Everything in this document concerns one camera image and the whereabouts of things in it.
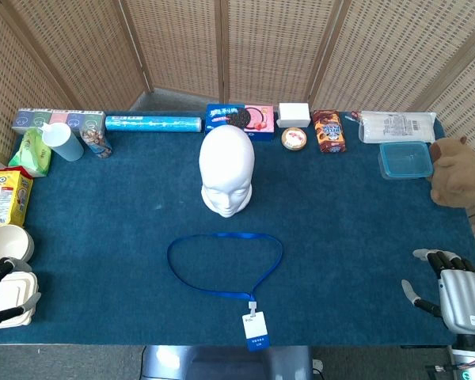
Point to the clear container with blue lid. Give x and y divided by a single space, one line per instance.
405 160

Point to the brown plush toy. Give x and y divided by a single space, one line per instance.
459 178

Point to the round tin with yellow lid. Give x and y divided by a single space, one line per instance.
293 139

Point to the cream bowl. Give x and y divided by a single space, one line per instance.
6 241

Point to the clear jar of biscuit sticks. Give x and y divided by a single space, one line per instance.
97 142

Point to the light blue plastic cup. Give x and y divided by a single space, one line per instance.
67 144

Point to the green tissue packet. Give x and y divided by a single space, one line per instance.
29 154

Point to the multicolour tissue box pack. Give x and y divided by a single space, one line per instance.
59 118

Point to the yellow Lipo snack bag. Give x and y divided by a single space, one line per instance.
4 198

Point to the blue cling film roll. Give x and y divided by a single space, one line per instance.
154 123

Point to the clear packet of white goods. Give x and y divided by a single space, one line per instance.
397 126

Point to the beige lidded lunch box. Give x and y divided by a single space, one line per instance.
14 293

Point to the blue and pink Oreo box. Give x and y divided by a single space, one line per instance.
259 118

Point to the teal blue table cloth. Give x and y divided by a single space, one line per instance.
103 237

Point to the blue-grey robot torso base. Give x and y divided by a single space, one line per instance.
221 364

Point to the brown biscuit packet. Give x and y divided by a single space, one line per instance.
329 132

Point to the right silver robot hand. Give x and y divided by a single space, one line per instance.
465 301

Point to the small red and white packet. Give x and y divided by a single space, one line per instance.
355 116

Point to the small white box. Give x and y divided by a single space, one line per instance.
293 114

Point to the white foam mannequin head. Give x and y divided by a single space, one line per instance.
226 166

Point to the bamboo folding screen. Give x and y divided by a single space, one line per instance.
269 47

